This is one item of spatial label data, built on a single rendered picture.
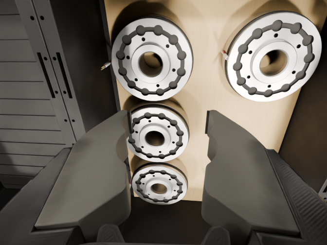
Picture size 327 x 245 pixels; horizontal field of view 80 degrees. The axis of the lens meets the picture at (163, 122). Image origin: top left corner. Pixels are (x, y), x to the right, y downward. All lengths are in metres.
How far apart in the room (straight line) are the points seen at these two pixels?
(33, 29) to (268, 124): 0.32
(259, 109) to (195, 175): 0.17
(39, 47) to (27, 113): 0.21
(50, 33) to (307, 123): 0.31
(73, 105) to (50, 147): 0.22
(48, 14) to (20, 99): 0.22
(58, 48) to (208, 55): 0.18
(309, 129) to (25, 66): 0.41
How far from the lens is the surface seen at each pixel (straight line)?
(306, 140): 0.32
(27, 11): 0.22
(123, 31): 0.25
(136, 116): 0.29
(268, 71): 0.28
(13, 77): 0.39
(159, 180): 0.35
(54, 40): 0.21
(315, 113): 0.31
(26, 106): 0.41
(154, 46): 0.24
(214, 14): 0.28
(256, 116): 0.33
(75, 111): 0.23
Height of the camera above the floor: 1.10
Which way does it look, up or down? 58 degrees down
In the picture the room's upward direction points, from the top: 169 degrees counter-clockwise
